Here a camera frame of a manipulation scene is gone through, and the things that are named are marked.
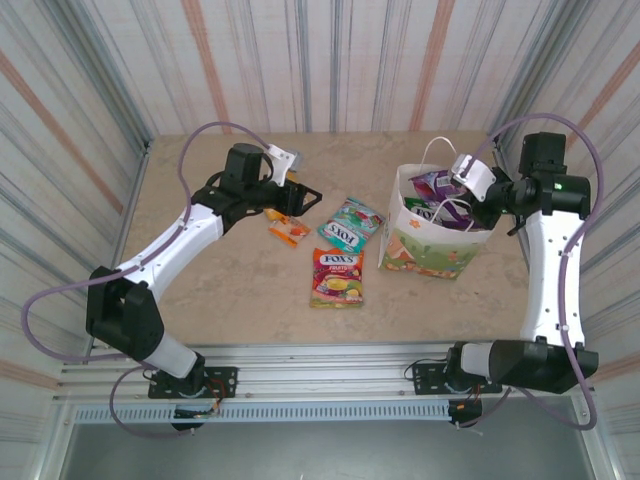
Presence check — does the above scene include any small orange candy packet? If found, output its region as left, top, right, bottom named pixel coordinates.
left=268, top=215, right=310, bottom=249

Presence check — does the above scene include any black cable clamp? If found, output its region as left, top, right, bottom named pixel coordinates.
left=171, top=408, right=207, bottom=432
left=448, top=398, right=484, bottom=427

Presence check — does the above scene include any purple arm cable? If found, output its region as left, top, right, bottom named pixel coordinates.
left=457, top=113, right=604, bottom=432
left=22, top=121, right=276, bottom=440

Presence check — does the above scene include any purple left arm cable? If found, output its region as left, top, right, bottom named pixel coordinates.
left=22, top=121, right=276, bottom=440

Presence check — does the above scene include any purple snack bag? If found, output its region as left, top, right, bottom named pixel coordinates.
left=408, top=169, right=482, bottom=231

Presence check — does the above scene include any illustrated white paper bag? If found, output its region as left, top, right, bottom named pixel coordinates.
left=377, top=136, right=499, bottom=281

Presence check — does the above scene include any perforated grey cable duct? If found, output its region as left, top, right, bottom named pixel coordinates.
left=72, top=402, right=454, bottom=425

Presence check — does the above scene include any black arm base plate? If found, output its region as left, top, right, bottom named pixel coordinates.
left=410, top=362, right=503, bottom=397
left=148, top=366, right=239, bottom=400

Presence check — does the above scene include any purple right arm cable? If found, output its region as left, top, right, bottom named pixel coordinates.
left=457, top=113, right=604, bottom=432

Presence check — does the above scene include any aluminium rail frame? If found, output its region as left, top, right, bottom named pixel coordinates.
left=52, top=339, right=596, bottom=402

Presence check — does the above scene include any grey metal panel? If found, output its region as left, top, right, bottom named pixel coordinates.
left=58, top=423, right=599, bottom=480

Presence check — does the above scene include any teal Fox's candy bag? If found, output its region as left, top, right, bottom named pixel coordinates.
left=317, top=197, right=387, bottom=253

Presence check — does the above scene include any red Fox's fruits candy bag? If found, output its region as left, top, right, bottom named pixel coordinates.
left=308, top=247, right=366, bottom=309

